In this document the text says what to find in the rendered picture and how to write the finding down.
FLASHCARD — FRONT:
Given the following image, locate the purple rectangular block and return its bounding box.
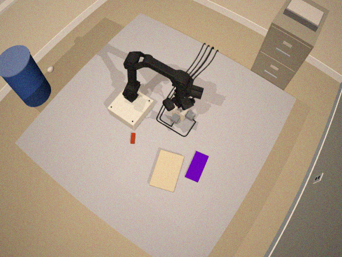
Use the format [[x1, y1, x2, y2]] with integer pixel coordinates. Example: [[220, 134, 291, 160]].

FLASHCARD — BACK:
[[185, 151, 209, 183]]

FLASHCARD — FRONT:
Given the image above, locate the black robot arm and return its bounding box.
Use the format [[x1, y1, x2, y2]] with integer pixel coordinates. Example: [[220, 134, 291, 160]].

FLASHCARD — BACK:
[[122, 51, 204, 110]]

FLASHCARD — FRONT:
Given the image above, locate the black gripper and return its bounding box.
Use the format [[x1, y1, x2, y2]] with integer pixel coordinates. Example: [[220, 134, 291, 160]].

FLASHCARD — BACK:
[[162, 89, 189, 111]]

